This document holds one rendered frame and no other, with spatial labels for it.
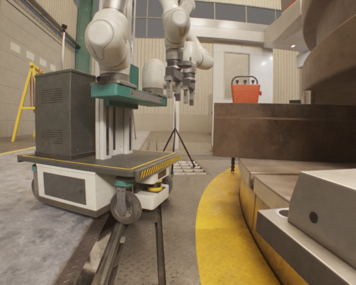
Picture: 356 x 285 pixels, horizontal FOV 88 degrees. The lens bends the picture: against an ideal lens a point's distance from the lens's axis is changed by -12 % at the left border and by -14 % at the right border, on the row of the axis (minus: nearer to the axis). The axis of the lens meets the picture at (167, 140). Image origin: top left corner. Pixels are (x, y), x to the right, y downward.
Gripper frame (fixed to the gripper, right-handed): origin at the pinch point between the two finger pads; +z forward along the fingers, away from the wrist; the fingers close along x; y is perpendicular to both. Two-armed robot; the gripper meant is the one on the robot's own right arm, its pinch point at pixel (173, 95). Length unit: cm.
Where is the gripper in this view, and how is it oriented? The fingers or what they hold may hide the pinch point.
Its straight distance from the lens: 108.3
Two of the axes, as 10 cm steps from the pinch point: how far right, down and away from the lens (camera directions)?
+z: -0.1, 10.0, 0.8
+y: -9.3, -0.4, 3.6
